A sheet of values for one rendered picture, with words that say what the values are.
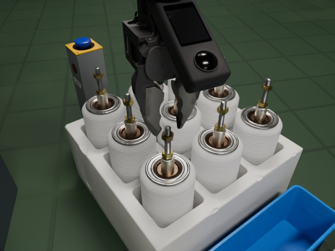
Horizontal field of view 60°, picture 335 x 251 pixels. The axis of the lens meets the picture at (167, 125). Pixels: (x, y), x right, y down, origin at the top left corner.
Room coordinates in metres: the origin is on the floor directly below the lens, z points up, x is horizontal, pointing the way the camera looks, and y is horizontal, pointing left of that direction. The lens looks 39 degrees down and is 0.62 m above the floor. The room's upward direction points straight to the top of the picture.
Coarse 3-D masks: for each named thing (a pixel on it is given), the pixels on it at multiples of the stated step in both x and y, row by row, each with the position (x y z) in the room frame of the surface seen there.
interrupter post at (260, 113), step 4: (256, 108) 0.47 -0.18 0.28; (260, 108) 0.47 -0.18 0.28; (264, 108) 0.47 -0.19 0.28; (256, 112) 0.47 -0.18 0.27; (260, 112) 0.46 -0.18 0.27; (264, 112) 0.46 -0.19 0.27; (256, 116) 0.47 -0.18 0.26; (260, 116) 0.46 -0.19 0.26; (264, 116) 0.46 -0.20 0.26; (256, 120) 0.47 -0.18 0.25; (260, 120) 0.46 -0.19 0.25
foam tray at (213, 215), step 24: (72, 144) 0.51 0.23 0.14; (288, 144) 0.47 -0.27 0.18; (96, 168) 0.40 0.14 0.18; (240, 168) 0.41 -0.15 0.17; (264, 168) 0.40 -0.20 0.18; (288, 168) 0.44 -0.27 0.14; (96, 192) 0.43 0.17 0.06; (120, 192) 0.34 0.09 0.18; (240, 192) 0.34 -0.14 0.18; (264, 192) 0.39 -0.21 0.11; (120, 216) 0.33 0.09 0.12; (144, 216) 0.29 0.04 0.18; (192, 216) 0.29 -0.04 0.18; (216, 216) 0.30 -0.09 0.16; (240, 216) 0.35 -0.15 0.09; (144, 240) 0.26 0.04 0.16; (168, 240) 0.24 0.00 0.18; (192, 240) 0.27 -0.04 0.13; (216, 240) 0.31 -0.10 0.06
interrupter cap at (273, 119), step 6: (246, 108) 0.50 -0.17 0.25; (252, 108) 0.50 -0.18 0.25; (246, 114) 0.48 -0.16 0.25; (252, 114) 0.49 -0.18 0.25; (270, 114) 0.48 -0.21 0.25; (246, 120) 0.46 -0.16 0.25; (252, 120) 0.46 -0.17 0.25; (264, 120) 0.47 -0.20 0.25; (270, 120) 0.46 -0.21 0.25; (276, 120) 0.46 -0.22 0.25; (252, 126) 0.44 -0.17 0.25; (258, 126) 0.44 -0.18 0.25; (264, 126) 0.44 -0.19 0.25; (270, 126) 0.44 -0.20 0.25
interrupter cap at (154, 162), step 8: (152, 160) 0.35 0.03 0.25; (160, 160) 0.35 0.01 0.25; (176, 160) 0.35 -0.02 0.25; (184, 160) 0.35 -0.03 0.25; (152, 168) 0.33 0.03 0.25; (160, 168) 0.33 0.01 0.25; (176, 168) 0.33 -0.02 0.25; (184, 168) 0.33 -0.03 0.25; (152, 176) 0.31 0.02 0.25; (160, 176) 0.31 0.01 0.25; (168, 176) 0.32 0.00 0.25; (176, 176) 0.31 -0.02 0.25; (184, 176) 0.31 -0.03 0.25; (160, 184) 0.30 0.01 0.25; (168, 184) 0.30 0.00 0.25; (176, 184) 0.30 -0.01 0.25
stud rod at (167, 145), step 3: (165, 126) 0.33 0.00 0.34; (168, 126) 0.33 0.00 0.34; (165, 129) 0.33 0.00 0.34; (168, 129) 0.33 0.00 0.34; (165, 132) 0.33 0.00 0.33; (168, 132) 0.33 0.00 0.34; (168, 135) 0.33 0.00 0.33; (165, 141) 0.33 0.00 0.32; (168, 141) 0.33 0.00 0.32; (165, 144) 0.33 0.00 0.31; (168, 144) 0.33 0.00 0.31; (165, 147) 0.33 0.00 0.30; (168, 147) 0.33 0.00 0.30; (165, 150) 0.33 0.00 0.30; (168, 150) 0.33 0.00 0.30; (168, 153) 0.33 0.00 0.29
